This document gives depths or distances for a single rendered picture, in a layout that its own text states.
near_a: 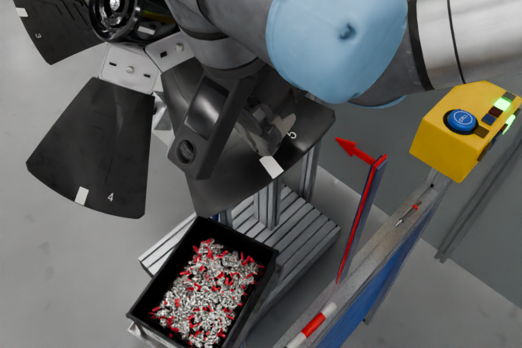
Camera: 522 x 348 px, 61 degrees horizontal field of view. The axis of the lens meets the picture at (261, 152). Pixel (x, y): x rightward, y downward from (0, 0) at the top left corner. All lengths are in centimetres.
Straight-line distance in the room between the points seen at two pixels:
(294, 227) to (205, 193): 120
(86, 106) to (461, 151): 61
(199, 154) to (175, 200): 151
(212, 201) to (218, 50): 26
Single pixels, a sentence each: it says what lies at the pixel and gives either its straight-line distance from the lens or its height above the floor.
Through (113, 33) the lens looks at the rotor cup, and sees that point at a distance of 72.
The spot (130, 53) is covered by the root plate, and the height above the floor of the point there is 113.
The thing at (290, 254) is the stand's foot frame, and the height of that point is 8.
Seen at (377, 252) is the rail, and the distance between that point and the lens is 84.
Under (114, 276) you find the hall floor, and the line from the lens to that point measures 182.
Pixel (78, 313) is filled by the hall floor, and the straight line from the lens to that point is 181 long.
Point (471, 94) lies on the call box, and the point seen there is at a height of 107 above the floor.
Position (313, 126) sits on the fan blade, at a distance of 60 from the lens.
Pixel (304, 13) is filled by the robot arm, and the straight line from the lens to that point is 24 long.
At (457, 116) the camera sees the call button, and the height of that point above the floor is 108.
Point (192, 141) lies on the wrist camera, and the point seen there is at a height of 127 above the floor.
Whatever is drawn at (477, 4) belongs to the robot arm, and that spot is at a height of 142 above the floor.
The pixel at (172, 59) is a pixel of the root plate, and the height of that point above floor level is 117.
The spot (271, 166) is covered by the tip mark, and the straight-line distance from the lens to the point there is 58.
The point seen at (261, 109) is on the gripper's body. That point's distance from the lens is 45.
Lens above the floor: 159
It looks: 51 degrees down
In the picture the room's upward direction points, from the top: straight up
